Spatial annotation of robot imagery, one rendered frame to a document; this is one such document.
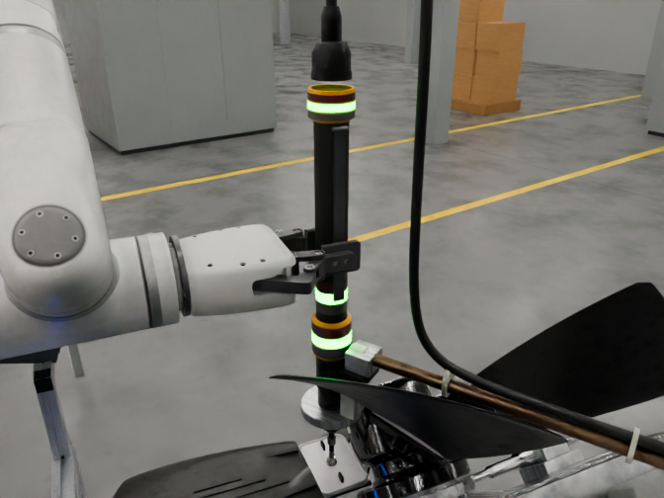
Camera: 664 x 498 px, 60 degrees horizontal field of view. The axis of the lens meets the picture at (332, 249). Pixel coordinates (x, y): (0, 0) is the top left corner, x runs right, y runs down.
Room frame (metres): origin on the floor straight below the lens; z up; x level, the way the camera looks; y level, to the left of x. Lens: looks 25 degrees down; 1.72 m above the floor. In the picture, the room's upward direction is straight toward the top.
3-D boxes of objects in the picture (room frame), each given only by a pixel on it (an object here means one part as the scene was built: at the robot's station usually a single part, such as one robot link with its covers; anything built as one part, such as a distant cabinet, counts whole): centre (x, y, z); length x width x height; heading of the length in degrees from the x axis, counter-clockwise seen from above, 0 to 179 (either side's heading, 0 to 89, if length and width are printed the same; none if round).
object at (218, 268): (0.49, 0.10, 1.47); 0.11 x 0.10 x 0.07; 113
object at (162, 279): (0.46, 0.16, 1.47); 0.09 x 0.03 x 0.08; 23
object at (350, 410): (0.52, -0.01, 1.31); 0.09 x 0.07 x 0.10; 58
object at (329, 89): (0.53, 0.00, 1.62); 0.04 x 0.04 x 0.03
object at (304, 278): (0.47, 0.05, 1.47); 0.08 x 0.06 x 0.01; 54
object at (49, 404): (0.87, 0.54, 0.96); 0.03 x 0.03 x 0.20; 23
